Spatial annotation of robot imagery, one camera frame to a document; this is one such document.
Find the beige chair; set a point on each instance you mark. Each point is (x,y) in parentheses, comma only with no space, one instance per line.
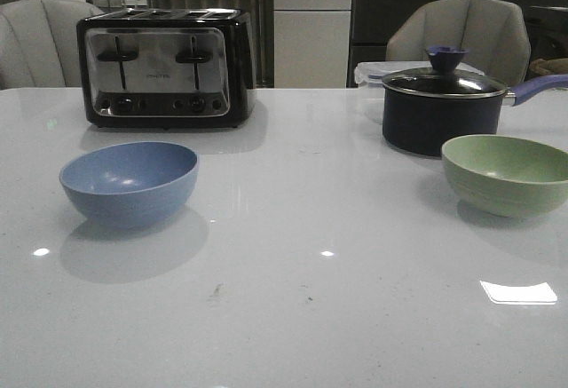
(493,31)
(39,43)

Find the white cabinet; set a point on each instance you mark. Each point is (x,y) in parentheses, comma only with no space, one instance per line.
(311,43)

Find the beige chair left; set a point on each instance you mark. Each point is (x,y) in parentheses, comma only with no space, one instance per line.
(39,43)

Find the black chrome four-slot toaster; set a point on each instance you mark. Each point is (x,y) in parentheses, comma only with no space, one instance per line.
(167,68)

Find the glass pot lid blue knob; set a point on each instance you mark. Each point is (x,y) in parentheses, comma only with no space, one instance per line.
(443,78)

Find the green bowl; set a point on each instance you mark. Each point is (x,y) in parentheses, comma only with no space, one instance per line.
(506,176)

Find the clear plastic food container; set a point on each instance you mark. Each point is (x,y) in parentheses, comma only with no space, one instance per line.
(372,72)

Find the beige chair right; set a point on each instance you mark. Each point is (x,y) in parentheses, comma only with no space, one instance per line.
(493,31)

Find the dark counter unit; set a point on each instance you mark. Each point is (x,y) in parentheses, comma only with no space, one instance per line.
(390,19)

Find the dark blue saucepan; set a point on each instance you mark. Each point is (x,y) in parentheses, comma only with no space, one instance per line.
(421,125)

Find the blue bowl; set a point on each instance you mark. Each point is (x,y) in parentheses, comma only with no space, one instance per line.
(131,185)

